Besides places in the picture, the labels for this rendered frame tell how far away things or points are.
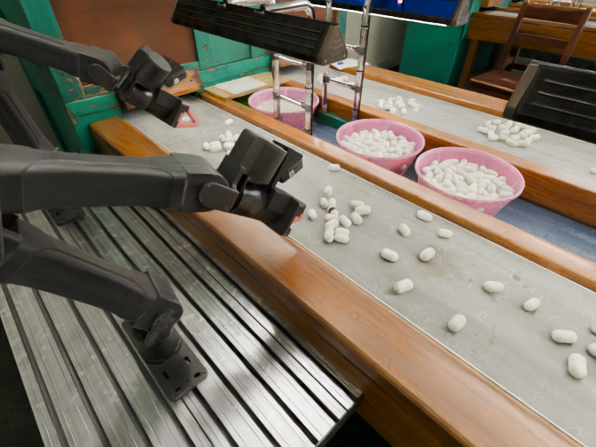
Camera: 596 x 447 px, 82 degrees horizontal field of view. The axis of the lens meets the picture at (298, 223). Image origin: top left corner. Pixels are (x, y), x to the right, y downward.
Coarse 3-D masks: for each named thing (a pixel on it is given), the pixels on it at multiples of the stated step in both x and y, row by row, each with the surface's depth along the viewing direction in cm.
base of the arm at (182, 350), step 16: (176, 336) 61; (144, 352) 58; (160, 352) 58; (176, 352) 60; (192, 352) 61; (160, 368) 58; (176, 368) 58; (192, 368) 58; (160, 384) 56; (176, 384) 56; (192, 384) 56; (176, 400) 55
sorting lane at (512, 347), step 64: (192, 128) 117; (256, 128) 117; (320, 192) 88; (384, 192) 88; (320, 256) 70; (448, 256) 70; (512, 256) 70; (448, 320) 59; (512, 320) 59; (576, 320) 59; (512, 384) 50; (576, 384) 50
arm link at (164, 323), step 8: (160, 312) 52; (168, 312) 52; (152, 320) 52; (160, 320) 52; (168, 320) 53; (152, 328) 52; (160, 328) 53; (168, 328) 54; (144, 336) 54; (152, 336) 53; (160, 336) 54; (168, 336) 55; (152, 344) 54
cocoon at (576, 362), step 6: (576, 354) 52; (570, 360) 52; (576, 360) 51; (582, 360) 51; (570, 366) 51; (576, 366) 50; (582, 366) 50; (570, 372) 51; (576, 372) 50; (582, 372) 50
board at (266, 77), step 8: (264, 72) 153; (264, 80) 144; (280, 80) 144; (288, 80) 146; (208, 88) 137; (216, 88) 137; (256, 88) 137; (264, 88) 139; (216, 96) 132; (224, 96) 130; (232, 96) 130; (240, 96) 133
